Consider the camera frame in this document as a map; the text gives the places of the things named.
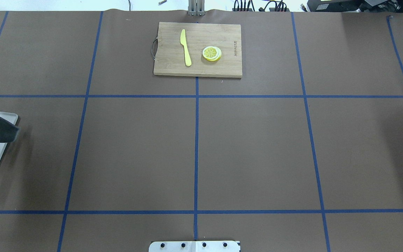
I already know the yellow lemon slice toy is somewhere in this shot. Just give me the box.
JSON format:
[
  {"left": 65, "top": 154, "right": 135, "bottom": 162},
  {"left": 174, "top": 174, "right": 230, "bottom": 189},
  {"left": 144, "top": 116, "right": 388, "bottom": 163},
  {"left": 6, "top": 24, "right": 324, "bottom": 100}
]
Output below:
[{"left": 202, "top": 46, "right": 222, "bottom": 62}]

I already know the bamboo cutting board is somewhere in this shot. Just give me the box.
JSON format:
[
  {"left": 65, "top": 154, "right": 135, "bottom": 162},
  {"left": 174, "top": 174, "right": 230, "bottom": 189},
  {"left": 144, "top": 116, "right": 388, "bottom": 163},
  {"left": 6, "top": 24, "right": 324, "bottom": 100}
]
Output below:
[{"left": 153, "top": 21, "right": 243, "bottom": 78}]

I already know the yellow plastic knife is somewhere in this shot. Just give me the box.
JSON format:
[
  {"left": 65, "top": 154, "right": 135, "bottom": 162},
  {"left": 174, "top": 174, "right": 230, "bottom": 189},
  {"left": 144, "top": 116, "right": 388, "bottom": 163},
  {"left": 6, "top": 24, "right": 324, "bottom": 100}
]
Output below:
[{"left": 179, "top": 29, "right": 192, "bottom": 67}]

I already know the aluminium frame post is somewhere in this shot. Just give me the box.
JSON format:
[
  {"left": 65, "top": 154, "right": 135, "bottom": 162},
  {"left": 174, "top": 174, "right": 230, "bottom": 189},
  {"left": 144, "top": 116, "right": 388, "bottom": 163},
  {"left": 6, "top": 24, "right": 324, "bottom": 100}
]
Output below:
[{"left": 188, "top": 0, "right": 206, "bottom": 16}]

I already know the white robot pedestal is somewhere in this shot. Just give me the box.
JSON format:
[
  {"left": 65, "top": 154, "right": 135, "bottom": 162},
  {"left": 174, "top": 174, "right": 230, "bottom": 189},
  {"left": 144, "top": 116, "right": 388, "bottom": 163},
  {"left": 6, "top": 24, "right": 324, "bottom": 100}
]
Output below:
[{"left": 148, "top": 240, "right": 241, "bottom": 252}]

